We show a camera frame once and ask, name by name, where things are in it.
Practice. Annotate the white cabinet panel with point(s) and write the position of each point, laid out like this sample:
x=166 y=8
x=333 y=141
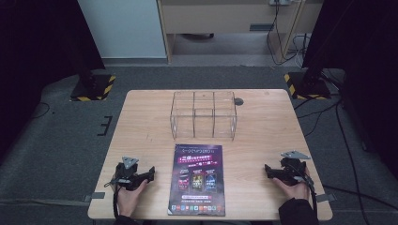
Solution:
x=122 y=28

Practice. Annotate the person's right hand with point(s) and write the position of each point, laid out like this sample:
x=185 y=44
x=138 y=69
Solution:
x=295 y=191

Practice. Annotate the person's left hand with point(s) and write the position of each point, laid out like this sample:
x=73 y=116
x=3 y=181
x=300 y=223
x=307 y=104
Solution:
x=129 y=200

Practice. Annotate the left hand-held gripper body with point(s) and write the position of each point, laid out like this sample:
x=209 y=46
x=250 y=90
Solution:
x=129 y=175

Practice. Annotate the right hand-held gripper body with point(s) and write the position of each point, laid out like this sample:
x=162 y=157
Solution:
x=292 y=170

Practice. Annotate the round black table grommet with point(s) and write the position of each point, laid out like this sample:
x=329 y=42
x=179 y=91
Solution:
x=238 y=101

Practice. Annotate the white power strip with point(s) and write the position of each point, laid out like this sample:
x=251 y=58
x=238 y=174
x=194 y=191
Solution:
x=280 y=2

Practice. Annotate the clear acrylic divided organizer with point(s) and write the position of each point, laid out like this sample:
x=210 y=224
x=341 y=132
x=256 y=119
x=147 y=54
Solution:
x=203 y=115

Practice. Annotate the black stand base striped edge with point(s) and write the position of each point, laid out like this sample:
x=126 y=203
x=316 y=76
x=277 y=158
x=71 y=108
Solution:
x=94 y=89
x=308 y=87

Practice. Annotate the grey tape strip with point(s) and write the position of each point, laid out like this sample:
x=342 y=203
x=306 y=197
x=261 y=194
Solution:
x=95 y=196
x=326 y=198

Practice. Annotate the black tape floor mark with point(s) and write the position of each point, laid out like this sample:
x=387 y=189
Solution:
x=105 y=125

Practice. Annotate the dark glossy magazine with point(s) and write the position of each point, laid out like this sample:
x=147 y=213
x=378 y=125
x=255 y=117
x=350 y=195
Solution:
x=197 y=181

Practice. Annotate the black curtain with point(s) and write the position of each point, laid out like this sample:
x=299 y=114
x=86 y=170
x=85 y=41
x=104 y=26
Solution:
x=366 y=62
x=34 y=56

